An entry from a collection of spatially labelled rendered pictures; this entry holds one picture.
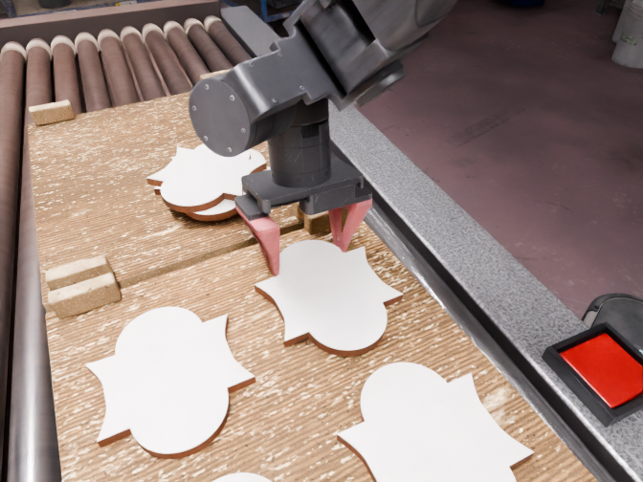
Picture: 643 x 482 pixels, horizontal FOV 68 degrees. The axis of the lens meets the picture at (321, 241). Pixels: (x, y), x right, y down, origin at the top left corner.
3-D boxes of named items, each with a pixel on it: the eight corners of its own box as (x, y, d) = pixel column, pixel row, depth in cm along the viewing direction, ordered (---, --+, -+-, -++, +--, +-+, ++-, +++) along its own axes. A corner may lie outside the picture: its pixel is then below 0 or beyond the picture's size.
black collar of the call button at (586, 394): (599, 331, 47) (607, 320, 46) (668, 395, 42) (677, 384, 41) (540, 358, 45) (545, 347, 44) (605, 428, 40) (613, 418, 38)
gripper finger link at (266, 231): (333, 275, 48) (329, 190, 43) (266, 298, 45) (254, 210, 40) (303, 246, 53) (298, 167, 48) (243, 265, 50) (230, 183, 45)
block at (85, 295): (120, 288, 48) (112, 269, 47) (123, 300, 47) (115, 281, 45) (56, 309, 46) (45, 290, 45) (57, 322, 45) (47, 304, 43)
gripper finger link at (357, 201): (374, 262, 49) (374, 179, 45) (313, 282, 47) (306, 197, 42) (342, 234, 55) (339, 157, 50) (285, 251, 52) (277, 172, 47)
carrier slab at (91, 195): (240, 90, 87) (239, 81, 86) (349, 216, 60) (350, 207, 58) (31, 133, 75) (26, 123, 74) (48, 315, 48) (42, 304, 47)
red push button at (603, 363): (600, 339, 46) (606, 331, 45) (654, 390, 42) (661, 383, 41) (553, 361, 44) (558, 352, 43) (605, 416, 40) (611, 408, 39)
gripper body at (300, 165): (365, 192, 45) (365, 116, 41) (266, 220, 41) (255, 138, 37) (333, 171, 50) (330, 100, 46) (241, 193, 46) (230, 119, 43)
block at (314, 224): (347, 213, 57) (348, 195, 56) (355, 222, 56) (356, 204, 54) (302, 228, 55) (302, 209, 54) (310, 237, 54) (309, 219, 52)
